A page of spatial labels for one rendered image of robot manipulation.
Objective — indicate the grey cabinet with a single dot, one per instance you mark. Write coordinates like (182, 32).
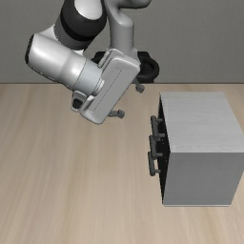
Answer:
(200, 149)

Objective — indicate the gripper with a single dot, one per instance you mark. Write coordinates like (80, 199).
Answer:
(108, 89)

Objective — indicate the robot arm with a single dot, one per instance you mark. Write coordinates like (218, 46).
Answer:
(60, 62)

